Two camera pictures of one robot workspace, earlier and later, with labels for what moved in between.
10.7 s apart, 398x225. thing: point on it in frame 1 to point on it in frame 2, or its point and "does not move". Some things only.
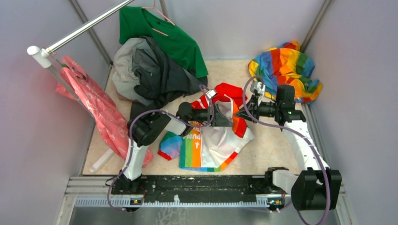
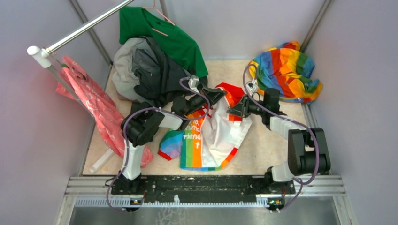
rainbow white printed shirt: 209,148 does not move
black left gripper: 219,119 to 212,95
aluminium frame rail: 94,193 does not move
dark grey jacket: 143,74 does not move
